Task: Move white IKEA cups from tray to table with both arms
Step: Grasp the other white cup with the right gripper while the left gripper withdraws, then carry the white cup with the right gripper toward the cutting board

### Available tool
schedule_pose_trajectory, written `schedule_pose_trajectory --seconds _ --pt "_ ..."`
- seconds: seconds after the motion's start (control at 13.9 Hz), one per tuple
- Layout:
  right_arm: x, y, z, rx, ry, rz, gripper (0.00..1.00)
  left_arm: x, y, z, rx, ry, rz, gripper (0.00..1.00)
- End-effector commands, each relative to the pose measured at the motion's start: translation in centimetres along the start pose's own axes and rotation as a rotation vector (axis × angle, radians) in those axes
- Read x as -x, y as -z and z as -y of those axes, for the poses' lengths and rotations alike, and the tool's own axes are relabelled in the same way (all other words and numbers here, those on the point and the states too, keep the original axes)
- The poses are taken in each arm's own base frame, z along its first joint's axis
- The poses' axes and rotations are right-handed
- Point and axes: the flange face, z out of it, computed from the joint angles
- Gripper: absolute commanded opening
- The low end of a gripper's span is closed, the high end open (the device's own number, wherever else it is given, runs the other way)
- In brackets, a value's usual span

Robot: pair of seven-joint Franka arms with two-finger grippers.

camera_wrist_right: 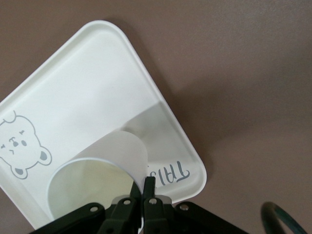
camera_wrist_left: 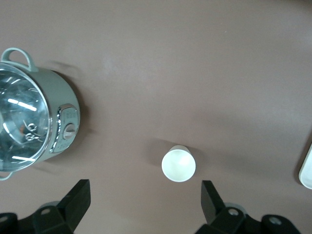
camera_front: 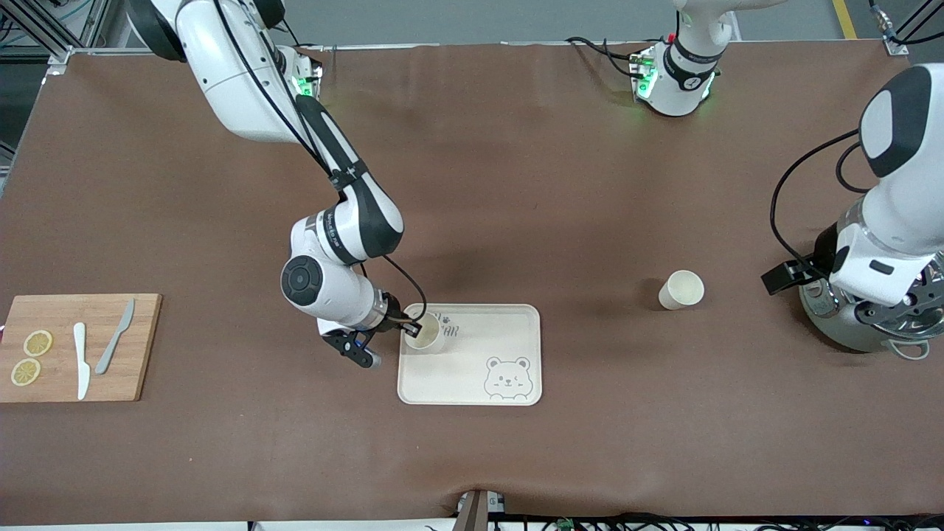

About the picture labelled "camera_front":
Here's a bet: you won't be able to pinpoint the white plastic cup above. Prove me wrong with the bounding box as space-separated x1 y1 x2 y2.
404 313 445 353
658 270 705 310

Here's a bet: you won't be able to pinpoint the cream tray with bear print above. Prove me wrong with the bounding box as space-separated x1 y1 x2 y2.
397 303 543 406

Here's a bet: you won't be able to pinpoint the stainless steel pot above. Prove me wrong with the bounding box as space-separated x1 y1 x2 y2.
799 251 944 361

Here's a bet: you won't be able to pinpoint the brown table cover mat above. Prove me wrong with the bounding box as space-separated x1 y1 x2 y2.
0 41 944 526

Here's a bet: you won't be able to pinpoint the grey plastic knife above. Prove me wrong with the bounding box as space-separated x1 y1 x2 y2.
95 298 136 375

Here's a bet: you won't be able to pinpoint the white plastic knife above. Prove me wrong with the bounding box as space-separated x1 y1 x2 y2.
72 322 91 400

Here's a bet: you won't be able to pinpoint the wooden cutting board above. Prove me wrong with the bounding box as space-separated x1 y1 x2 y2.
0 294 163 403

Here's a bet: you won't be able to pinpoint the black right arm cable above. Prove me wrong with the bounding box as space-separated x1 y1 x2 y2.
212 0 428 325

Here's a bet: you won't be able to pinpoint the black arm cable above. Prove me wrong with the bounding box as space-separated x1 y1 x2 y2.
770 129 872 285
212 0 428 325

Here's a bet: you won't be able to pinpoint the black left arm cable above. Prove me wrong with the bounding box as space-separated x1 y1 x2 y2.
770 129 872 285

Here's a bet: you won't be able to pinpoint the table edge clamp post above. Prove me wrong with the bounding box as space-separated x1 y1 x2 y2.
451 489 508 531

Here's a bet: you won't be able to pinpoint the black cables under table edge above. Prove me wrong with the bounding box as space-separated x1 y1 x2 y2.
509 515 944 531

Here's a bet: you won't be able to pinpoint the black cables at arm base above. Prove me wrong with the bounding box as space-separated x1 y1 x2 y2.
566 35 651 79

